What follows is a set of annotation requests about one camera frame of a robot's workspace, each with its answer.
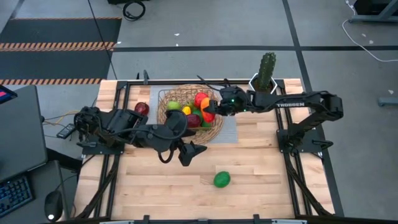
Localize white floor cable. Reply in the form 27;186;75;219
341;18;398;63

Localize wicker basket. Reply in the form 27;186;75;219
157;83;225;146

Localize white hexagonal plant pot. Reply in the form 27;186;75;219
248;72;278;94

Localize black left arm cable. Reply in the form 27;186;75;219
157;145;175;164

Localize black hazard striped floor mat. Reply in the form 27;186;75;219
0;17;123;86

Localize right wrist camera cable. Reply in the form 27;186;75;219
196;75;225;93

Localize black computer mouse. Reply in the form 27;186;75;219
44;190;64;222

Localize black remote control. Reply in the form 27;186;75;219
56;123;77;139

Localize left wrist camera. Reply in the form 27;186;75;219
178;151;196;167

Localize grey table leg frame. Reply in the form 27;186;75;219
348;0;398;23

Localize black backlit keyboard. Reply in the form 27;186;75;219
0;174;34;218

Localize dark side desk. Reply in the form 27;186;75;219
0;160;78;224

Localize dark red apple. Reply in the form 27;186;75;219
134;101;150;116

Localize large green lime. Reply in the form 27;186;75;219
213;170;231;189

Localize light green apple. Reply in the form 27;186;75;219
166;100;183;112

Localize green artificial cactus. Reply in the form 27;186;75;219
256;52;277;91

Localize grey furniture foot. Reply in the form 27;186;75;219
377;96;398;107

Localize small screen with red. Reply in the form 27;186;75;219
0;85;18;105

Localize coiled black cable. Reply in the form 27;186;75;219
122;0;147;22

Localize red orange mango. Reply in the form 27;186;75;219
200;96;216;123

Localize grey placemat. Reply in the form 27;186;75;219
149;85;239;144

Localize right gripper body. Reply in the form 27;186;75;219
217;86;251;116

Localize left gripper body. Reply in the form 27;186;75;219
175;136;191;153

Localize bright red apple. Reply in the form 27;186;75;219
193;91;210;109

